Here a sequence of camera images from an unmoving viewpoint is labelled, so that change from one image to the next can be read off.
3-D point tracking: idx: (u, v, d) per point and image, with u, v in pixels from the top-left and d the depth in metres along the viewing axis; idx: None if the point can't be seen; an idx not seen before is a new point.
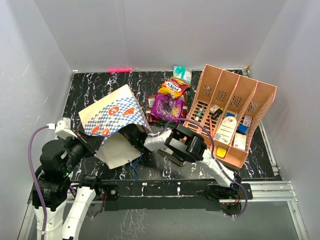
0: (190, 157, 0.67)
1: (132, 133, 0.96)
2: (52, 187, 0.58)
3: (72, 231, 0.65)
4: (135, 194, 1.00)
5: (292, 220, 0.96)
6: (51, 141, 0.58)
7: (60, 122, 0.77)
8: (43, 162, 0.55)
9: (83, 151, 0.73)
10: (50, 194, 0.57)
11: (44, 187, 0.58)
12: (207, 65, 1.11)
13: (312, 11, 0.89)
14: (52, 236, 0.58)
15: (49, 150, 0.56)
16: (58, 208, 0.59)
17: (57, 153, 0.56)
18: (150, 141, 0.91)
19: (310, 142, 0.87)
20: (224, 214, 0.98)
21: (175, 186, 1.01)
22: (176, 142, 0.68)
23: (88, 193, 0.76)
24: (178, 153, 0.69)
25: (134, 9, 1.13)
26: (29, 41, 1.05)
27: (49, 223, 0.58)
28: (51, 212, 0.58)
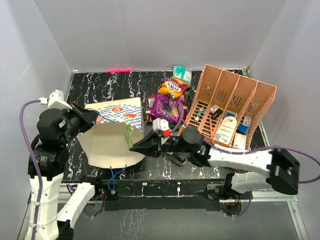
0: (290, 191, 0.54)
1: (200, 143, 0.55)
2: (50, 155, 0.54)
3: (69, 216, 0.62)
4: (135, 194, 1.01)
5: (292, 219, 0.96)
6: (49, 110, 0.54)
7: (53, 94, 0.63)
8: (41, 129, 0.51)
9: (80, 124, 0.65)
10: (47, 163, 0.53)
11: (42, 156, 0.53)
12: (207, 65, 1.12)
13: (312, 11, 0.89)
14: (47, 209, 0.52)
15: (47, 118, 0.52)
16: (55, 179, 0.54)
17: (55, 120, 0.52)
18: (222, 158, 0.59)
19: (310, 142, 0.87)
20: (224, 214, 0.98)
21: (175, 186, 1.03)
22: (285, 173, 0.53)
23: (87, 187, 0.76)
24: (277, 183, 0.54)
25: (133, 9, 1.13)
26: (29, 41, 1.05)
27: (44, 194, 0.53)
28: (47, 182, 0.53)
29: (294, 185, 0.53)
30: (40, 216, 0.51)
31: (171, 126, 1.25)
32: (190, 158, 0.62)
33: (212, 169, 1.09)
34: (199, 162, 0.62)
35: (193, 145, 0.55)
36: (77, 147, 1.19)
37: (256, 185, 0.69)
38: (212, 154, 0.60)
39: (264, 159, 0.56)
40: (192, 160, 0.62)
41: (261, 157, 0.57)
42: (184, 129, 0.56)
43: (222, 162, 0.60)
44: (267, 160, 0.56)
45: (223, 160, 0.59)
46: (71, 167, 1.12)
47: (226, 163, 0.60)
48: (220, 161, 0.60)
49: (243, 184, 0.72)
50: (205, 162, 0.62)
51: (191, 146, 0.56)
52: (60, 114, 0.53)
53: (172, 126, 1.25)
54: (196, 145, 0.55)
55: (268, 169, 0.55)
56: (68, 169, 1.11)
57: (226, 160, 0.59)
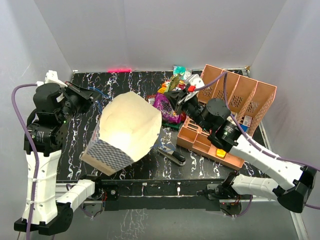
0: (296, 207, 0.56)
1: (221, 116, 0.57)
2: (46, 131, 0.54)
3: (69, 198, 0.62)
4: (135, 194, 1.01)
5: (292, 220, 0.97)
6: (46, 84, 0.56)
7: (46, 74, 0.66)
8: (37, 102, 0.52)
9: (79, 102, 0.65)
10: (44, 138, 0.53)
11: (39, 130, 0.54)
12: (207, 65, 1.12)
13: (312, 11, 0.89)
14: (44, 186, 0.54)
15: (43, 91, 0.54)
16: (52, 155, 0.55)
17: (52, 94, 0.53)
18: (250, 153, 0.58)
19: (310, 142, 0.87)
20: (224, 214, 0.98)
21: (176, 186, 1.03)
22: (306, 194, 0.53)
23: (87, 182, 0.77)
24: (292, 198, 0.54)
25: (133, 9, 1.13)
26: (29, 41, 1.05)
27: (42, 170, 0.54)
28: (44, 158, 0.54)
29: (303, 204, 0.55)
30: (37, 193, 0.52)
31: (171, 127, 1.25)
32: (210, 137, 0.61)
33: (213, 169, 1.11)
34: (218, 141, 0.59)
35: (214, 117, 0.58)
36: (77, 147, 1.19)
37: (259, 192, 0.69)
38: (240, 142, 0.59)
39: (294, 173, 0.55)
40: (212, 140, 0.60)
41: (291, 170, 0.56)
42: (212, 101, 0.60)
43: (247, 156, 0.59)
44: (296, 176, 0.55)
45: (250, 154, 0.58)
46: (71, 167, 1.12)
47: (250, 158, 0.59)
48: (245, 154, 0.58)
49: (245, 186, 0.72)
50: (226, 145, 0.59)
51: (212, 117, 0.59)
52: (58, 88, 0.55)
53: (172, 126, 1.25)
54: (216, 117, 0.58)
55: (295, 184, 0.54)
56: (68, 169, 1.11)
57: (253, 156, 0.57)
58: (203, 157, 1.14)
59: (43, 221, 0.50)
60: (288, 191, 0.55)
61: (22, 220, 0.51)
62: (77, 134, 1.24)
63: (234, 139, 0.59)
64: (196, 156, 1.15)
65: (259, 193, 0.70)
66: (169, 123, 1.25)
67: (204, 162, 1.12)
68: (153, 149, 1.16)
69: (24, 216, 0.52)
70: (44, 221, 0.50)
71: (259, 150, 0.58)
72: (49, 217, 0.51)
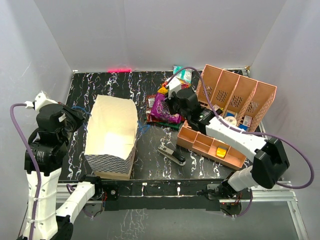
0: (266, 181, 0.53)
1: (187, 99, 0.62)
2: (47, 150, 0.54)
3: (69, 210, 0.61)
4: (135, 194, 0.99)
5: (292, 220, 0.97)
6: (49, 104, 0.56)
7: (40, 95, 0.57)
8: (40, 122, 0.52)
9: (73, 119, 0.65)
10: (45, 157, 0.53)
11: (39, 150, 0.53)
12: (207, 65, 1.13)
13: (312, 11, 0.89)
14: (45, 204, 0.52)
15: (46, 112, 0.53)
16: (52, 174, 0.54)
17: (54, 114, 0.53)
18: (219, 129, 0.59)
19: (310, 143, 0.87)
20: (224, 214, 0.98)
21: (176, 186, 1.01)
22: (269, 162, 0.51)
23: (87, 186, 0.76)
24: (257, 167, 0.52)
25: (133, 9, 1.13)
26: (30, 42, 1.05)
27: (42, 190, 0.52)
28: (45, 178, 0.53)
29: (272, 176, 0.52)
30: (38, 212, 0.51)
31: (171, 127, 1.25)
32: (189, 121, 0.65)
33: (213, 169, 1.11)
34: (195, 124, 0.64)
35: (184, 102, 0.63)
36: (77, 147, 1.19)
37: (248, 181, 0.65)
38: (212, 122, 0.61)
39: (258, 144, 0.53)
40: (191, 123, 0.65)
41: (255, 142, 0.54)
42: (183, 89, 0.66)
43: (218, 133, 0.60)
44: (259, 146, 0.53)
45: (219, 132, 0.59)
46: (71, 167, 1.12)
47: (221, 136, 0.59)
48: (216, 131, 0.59)
49: (237, 178, 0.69)
50: (202, 127, 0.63)
51: (182, 102, 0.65)
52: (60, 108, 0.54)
53: (172, 126, 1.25)
54: (185, 101, 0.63)
55: (256, 152, 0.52)
56: (68, 169, 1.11)
57: (222, 132, 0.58)
58: (203, 157, 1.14)
59: None
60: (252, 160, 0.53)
61: (23, 239, 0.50)
62: (77, 134, 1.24)
63: (208, 120, 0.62)
64: (196, 156, 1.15)
65: (248, 182, 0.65)
66: (169, 123, 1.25)
67: (204, 162, 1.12)
68: (154, 150, 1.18)
69: (24, 235, 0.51)
70: None
71: (227, 126, 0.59)
72: (49, 235, 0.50)
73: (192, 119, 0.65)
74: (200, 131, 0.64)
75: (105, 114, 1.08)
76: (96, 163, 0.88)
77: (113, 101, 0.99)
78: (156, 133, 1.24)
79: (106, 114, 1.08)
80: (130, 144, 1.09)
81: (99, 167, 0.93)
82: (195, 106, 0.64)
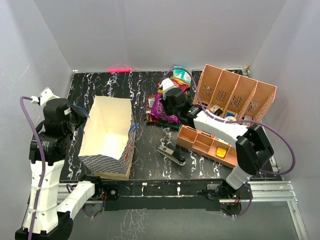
0: (250, 167, 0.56)
1: (174, 96, 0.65)
2: (51, 140, 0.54)
3: (69, 207, 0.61)
4: (135, 194, 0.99)
5: (292, 219, 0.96)
6: (56, 98, 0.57)
7: (47, 90, 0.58)
8: (47, 113, 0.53)
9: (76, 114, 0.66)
10: (50, 148, 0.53)
11: (44, 141, 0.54)
12: (207, 65, 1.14)
13: (312, 11, 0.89)
14: (47, 195, 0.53)
15: (53, 104, 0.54)
16: (56, 164, 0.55)
17: (60, 106, 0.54)
18: (205, 121, 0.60)
19: (310, 143, 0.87)
20: (224, 214, 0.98)
21: (175, 186, 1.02)
22: (250, 147, 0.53)
23: (88, 185, 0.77)
24: (241, 153, 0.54)
25: (133, 9, 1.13)
26: (29, 41, 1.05)
27: (45, 179, 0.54)
28: (48, 167, 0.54)
29: (255, 160, 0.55)
30: (40, 201, 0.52)
31: (171, 127, 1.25)
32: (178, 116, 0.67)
33: (213, 169, 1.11)
34: (184, 119, 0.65)
35: (172, 99, 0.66)
36: (77, 147, 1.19)
37: (238, 173, 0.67)
38: (199, 115, 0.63)
39: (241, 131, 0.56)
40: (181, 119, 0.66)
41: (238, 130, 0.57)
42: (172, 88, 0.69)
43: (204, 126, 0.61)
44: (241, 132, 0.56)
45: (206, 124, 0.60)
46: (71, 167, 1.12)
47: (207, 128, 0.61)
48: (202, 123, 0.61)
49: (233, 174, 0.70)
50: (191, 121, 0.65)
51: (171, 99, 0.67)
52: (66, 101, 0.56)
53: (172, 126, 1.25)
54: (173, 98, 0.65)
55: (238, 139, 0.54)
56: (68, 169, 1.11)
57: (207, 124, 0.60)
58: (203, 157, 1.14)
59: (44, 230, 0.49)
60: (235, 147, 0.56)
61: (23, 230, 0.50)
62: (77, 134, 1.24)
63: (196, 114, 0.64)
64: (196, 156, 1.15)
65: (240, 175, 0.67)
66: (169, 123, 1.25)
67: (204, 162, 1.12)
68: (154, 149, 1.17)
69: (25, 226, 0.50)
70: (44, 229, 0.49)
71: (212, 117, 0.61)
72: (49, 227, 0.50)
73: (181, 114, 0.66)
74: (190, 125, 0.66)
75: (103, 115, 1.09)
76: (93, 163, 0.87)
77: (111, 102, 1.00)
78: (155, 133, 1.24)
79: (104, 115, 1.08)
80: (125, 144, 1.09)
81: (96, 167, 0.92)
82: (183, 102, 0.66)
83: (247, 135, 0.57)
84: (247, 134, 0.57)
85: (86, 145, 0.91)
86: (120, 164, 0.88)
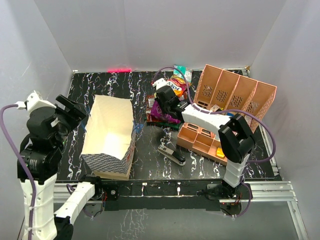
0: (233, 155, 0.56)
1: (163, 92, 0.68)
2: (40, 157, 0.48)
3: (69, 212, 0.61)
4: (135, 194, 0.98)
5: (292, 220, 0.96)
6: (41, 109, 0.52)
7: (33, 95, 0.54)
8: (31, 128, 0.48)
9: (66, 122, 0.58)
10: (37, 166, 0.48)
11: (30, 159, 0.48)
12: (207, 65, 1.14)
13: (312, 11, 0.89)
14: (41, 212, 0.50)
15: (38, 116, 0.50)
16: (47, 182, 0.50)
17: (46, 119, 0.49)
18: (191, 113, 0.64)
19: (310, 143, 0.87)
20: (224, 214, 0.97)
21: (176, 186, 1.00)
22: (231, 136, 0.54)
23: (87, 186, 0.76)
24: (224, 141, 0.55)
25: (133, 9, 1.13)
26: (30, 42, 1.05)
27: (38, 198, 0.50)
28: (39, 187, 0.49)
29: (237, 148, 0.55)
30: (34, 220, 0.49)
31: (171, 127, 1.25)
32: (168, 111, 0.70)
33: (213, 169, 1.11)
34: (173, 112, 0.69)
35: (161, 95, 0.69)
36: (76, 147, 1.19)
37: (232, 168, 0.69)
38: (187, 108, 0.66)
39: (224, 120, 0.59)
40: (170, 113, 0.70)
41: (221, 119, 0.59)
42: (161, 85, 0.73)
43: (193, 118, 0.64)
44: (224, 122, 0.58)
45: (193, 116, 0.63)
46: (71, 167, 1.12)
47: (195, 120, 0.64)
48: (189, 116, 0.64)
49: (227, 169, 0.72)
50: (180, 115, 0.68)
51: (161, 95, 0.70)
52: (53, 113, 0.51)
53: (172, 126, 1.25)
54: (162, 94, 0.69)
55: (220, 127, 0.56)
56: (68, 169, 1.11)
57: (195, 116, 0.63)
58: (203, 157, 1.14)
59: None
60: (218, 137, 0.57)
61: None
62: (77, 134, 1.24)
63: (183, 108, 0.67)
64: (196, 156, 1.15)
65: (233, 169, 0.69)
66: (169, 123, 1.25)
67: (204, 162, 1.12)
68: (154, 150, 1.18)
69: None
70: None
71: (198, 110, 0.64)
72: None
73: (171, 109, 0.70)
74: (179, 118, 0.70)
75: (104, 115, 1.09)
76: (93, 163, 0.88)
77: (112, 102, 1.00)
78: (155, 133, 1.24)
79: (104, 115, 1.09)
80: (126, 144, 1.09)
81: (97, 167, 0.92)
82: (172, 98, 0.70)
83: (230, 125, 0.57)
84: (230, 124, 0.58)
85: (87, 145, 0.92)
86: (120, 164, 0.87)
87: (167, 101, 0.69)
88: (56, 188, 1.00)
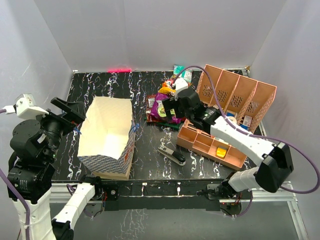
0: (270, 187, 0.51)
1: (187, 97, 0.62)
2: (30, 176, 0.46)
3: (69, 216, 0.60)
4: (135, 194, 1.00)
5: (292, 220, 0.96)
6: (25, 122, 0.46)
7: (22, 100, 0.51)
8: (15, 148, 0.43)
9: (60, 127, 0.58)
10: (28, 186, 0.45)
11: (20, 178, 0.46)
12: (207, 65, 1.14)
13: (312, 11, 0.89)
14: (38, 228, 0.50)
15: (22, 133, 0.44)
16: (40, 201, 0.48)
17: (32, 136, 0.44)
18: (225, 130, 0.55)
19: (310, 143, 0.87)
20: (224, 214, 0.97)
21: (175, 186, 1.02)
22: (276, 166, 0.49)
23: (88, 188, 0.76)
24: (264, 171, 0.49)
25: (133, 9, 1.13)
26: (30, 42, 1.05)
27: (32, 216, 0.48)
28: (33, 206, 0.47)
29: (277, 182, 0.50)
30: (32, 236, 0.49)
31: (171, 127, 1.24)
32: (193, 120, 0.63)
33: (212, 169, 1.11)
34: (198, 123, 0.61)
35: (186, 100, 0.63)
36: (76, 147, 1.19)
37: (247, 182, 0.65)
38: (217, 122, 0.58)
39: (267, 148, 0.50)
40: (196, 122, 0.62)
41: (262, 146, 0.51)
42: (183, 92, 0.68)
43: (224, 135, 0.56)
44: (266, 151, 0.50)
45: (226, 133, 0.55)
46: (71, 167, 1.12)
47: (226, 137, 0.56)
48: (221, 132, 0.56)
49: (239, 180, 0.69)
50: (206, 126, 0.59)
51: (184, 102, 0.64)
52: (39, 128, 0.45)
53: (172, 126, 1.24)
54: (187, 99, 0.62)
55: (263, 158, 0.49)
56: (68, 169, 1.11)
57: (228, 134, 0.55)
58: (203, 157, 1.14)
59: None
60: (259, 166, 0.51)
61: None
62: (77, 134, 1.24)
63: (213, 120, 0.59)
64: (196, 156, 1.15)
65: (248, 184, 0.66)
66: (169, 123, 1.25)
67: (204, 162, 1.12)
68: (154, 150, 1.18)
69: None
70: None
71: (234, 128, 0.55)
72: None
73: (195, 117, 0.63)
74: (205, 130, 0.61)
75: (104, 116, 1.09)
76: (92, 163, 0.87)
77: (112, 102, 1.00)
78: (155, 133, 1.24)
79: (103, 115, 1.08)
80: (125, 144, 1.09)
81: (96, 168, 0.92)
82: (197, 105, 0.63)
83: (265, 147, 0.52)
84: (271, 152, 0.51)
85: (85, 145, 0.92)
86: (120, 164, 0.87)
87: (191, 107, 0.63)
88: (56, 188, 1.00)
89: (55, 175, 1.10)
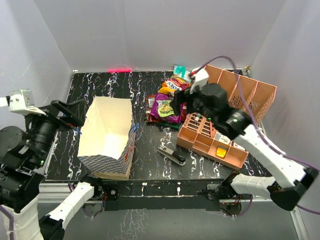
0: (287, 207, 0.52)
1: (215, 95, 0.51)
2: (13, 185, 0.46)
3: (62, 215, 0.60)
4: (135, 194, 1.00)
5: (292, 220, 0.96)
6: (10, 129, 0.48)
7: (18, 98, 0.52)
8: None
9: (55, 128, 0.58)
10: (11, 195, 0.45)
11: (4, 186, 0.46)
12: (207, 65, 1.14)
13: (312, 11, 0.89)
14: (22, 235, 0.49)
15: (4, 144, 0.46)
16: (24, 210, 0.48)
17: (11, 148, 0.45)
18: (254, 143, 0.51)
19: (310, 143, 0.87)
20: (224, 214, 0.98)
21: (176, 186, 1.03)
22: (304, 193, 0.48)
23: (87, 188, 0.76)
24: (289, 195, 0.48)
25: (133, 9, 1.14)
26: (30, 42, 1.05)
27: (16, 223, 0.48)
28: (16, 215, 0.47)
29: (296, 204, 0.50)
30: None
31: (171, 127, 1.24)
32: (216, 123, 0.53)
33: (213, 169, 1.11)
34: (223, 127, 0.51)
35: (209, 99, 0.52)
36: (76, 147, 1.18)
37: (252, 189, 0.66)
38: (247, 131, 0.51)
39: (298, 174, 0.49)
40: (218, 126, 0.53)
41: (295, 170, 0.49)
42: (205, 86, 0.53)
43: (252, 148, 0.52)
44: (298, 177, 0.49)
45: (255, 146, 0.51)
46: (71, 167, 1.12)
47: (254, 150, 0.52)
48: (251, 145, 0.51)
49: (243, 184, 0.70)
50: (232, 133, 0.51)
51: (208, 100, 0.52)
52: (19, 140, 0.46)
53: (172, 126, 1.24)
54: (211, 99, 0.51)
55: (295, 184, 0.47)
56: (68, 169, 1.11)
57: (258, 148, 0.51)
58: (203, 157, 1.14)
59: None
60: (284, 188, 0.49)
61: None
62: (77, 134, 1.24)
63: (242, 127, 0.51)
64: (196, 156, 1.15)
65: (253, 191, 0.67)
66: (169, 123, 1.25)
67: (205, 162, 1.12)
68: (154, 150, 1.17)
69: None
70: None
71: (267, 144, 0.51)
72: None
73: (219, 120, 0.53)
74: (229, 136, 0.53)
75: (104, 116, 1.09)
76: (92, 163, 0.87)
77: (112, 102, 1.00)
78: (156, 133, 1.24)
79: (103, 115, 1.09)
80: (125, 144, 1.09)
81: (96, 167, 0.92)
82: (223, 105, 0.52)
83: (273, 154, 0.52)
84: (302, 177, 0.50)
85: (86, 145, 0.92)
86: (120, 164, 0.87)
87: (216, 108, 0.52)
88: (57, 188, 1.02)
89: (55, 175, 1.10)
